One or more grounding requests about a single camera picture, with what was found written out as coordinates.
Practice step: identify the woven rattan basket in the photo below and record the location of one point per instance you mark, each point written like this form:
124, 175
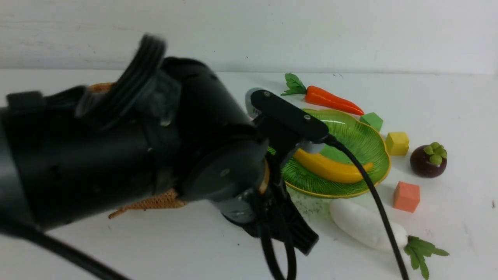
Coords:
167, 200

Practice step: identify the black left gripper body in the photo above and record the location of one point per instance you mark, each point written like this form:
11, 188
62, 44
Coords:
253, 212

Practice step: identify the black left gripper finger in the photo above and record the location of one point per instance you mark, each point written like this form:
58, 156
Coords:
304, 238

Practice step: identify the purple toy mangosteen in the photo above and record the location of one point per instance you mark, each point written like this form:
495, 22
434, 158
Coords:
429, 161

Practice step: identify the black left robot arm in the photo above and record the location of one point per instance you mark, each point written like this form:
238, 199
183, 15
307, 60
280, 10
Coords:
167, 124

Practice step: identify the orange toy carrot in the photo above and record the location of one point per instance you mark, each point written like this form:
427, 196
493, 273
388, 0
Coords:
318, 96

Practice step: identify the yellow foam cube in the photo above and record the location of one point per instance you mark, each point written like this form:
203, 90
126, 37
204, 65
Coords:
397, 143

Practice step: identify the yellow toy banana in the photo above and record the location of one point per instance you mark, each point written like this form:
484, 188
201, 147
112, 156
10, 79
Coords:
328, 169

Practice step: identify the white toy radish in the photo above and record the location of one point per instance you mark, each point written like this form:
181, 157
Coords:
366, 227

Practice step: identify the orange foam cube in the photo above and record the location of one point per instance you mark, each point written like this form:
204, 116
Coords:
406, 197

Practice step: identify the green foam cube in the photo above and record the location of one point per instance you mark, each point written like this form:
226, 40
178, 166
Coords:
373, 120

